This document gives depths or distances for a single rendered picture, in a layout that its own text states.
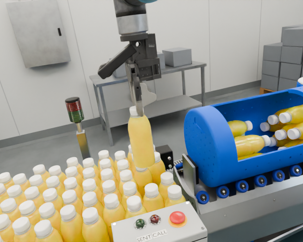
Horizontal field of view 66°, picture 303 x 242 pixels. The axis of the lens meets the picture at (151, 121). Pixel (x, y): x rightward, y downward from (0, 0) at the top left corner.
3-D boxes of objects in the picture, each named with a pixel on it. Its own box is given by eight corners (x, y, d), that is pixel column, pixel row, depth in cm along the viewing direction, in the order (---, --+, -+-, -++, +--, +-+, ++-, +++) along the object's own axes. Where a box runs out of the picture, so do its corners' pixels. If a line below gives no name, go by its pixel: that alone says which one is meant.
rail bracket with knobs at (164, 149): (176, 173, 105) (174, 152, 101) (160, 176, 103) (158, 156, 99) (169, 161, 113) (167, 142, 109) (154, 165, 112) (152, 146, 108)
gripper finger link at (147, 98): (160, 114, 63) (155, 80, 61) (139, 119, 62) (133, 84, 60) (157, 113, 66) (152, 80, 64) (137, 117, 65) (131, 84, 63)
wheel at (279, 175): (283, 167, 85) (279, 168, 87) (272, 170, 85) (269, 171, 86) (287, 179, 84) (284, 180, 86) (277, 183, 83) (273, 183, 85)
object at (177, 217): (188, 223, 53) (187, 219, 52) (172, 228, 52) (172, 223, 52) (182, 212, 56) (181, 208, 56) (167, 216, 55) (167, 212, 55)
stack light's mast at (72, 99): (87, 133, 106) (79, 99, 100) (73, 136, 105) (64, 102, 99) (87, 127, 112) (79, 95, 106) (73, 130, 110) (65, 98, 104)
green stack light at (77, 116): (84, 120, 104) (82, 110, 102) (69, 123, 102) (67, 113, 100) (84, 115, 109) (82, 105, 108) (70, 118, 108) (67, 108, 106)
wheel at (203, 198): (208, 188, 79) (205, 188, 81) (195, 192, 79) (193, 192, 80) (211, 202, 78) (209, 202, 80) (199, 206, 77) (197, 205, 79)
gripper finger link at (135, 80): (143, 100, 60) (137, 65, 58) (137, 102, 60) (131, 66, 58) (139, 99, 64) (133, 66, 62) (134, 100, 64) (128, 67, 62)
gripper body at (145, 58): (162, 80, 61) (157, 31, 57) (130, 86, 60) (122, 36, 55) (154, 76, 68) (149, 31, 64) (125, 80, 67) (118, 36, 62)
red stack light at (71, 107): (82, 110, 102) (80, 101, 100) (66, 113, 100) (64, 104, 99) (82, 105, 107) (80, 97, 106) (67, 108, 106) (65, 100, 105)
